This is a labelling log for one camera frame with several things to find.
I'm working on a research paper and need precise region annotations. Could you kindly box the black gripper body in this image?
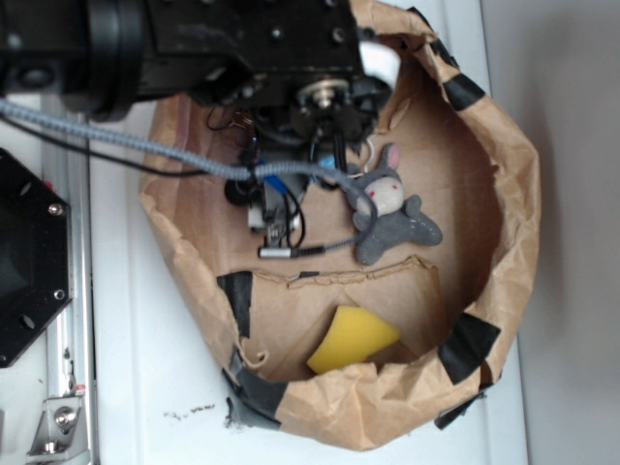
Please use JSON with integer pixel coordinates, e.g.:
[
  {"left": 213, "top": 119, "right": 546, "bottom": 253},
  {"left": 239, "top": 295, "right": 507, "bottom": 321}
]
[{"left": 193, "top": 0, "right": 393, "bottom": 243}]

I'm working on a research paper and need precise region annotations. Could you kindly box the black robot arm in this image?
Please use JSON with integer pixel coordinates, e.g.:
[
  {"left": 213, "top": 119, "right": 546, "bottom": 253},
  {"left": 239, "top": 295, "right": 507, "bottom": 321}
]
[{"left": 1, "top": 1, "right": 400, "bottom": 247}]

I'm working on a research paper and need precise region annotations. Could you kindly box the brown paper bag bin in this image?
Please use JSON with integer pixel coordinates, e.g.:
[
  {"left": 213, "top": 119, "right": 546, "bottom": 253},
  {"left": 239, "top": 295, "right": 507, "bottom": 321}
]
[{"left": 139, "top": 1, "right": 541, "bottom": 450}]

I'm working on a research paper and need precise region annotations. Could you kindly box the yellow sponge piece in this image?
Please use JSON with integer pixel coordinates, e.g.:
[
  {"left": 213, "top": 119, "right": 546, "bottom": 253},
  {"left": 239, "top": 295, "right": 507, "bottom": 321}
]
[{"left": 306, "top": 305, "right": 402, "bottom": 374}]

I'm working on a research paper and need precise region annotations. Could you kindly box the grey plush bunny keychain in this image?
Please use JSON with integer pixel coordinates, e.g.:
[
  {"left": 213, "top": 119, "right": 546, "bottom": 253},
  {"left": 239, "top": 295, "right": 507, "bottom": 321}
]
[{"left": 347, "top": 143, "right": 443, "bottom": 265}]

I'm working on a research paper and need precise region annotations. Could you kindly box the aluminium frame rail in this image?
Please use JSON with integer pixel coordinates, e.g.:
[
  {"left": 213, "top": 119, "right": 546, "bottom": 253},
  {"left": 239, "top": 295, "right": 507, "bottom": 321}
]
[{"left": 37, "top": 91, "right": 101, "bottom": 465}]

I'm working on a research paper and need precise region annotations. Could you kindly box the grey braided cable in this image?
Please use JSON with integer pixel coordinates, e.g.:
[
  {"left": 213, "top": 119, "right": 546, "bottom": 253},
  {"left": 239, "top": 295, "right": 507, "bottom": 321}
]
[{"left": 0, "top": 99, "right": 379, "bottom": 261}]

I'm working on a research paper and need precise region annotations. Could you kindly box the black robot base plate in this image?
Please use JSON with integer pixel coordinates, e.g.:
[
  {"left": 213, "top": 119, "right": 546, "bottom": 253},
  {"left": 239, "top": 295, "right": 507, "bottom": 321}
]
[{"left": 1, "top": 149, "right": 71, "bottom": 368}]

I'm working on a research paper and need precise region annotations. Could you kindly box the metal corner bracket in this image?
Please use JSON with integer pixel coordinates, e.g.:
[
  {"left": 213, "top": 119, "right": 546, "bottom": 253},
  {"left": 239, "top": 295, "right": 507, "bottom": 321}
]
[{"left": 26, "top": 396, "right": 82, "bottom": 463}]

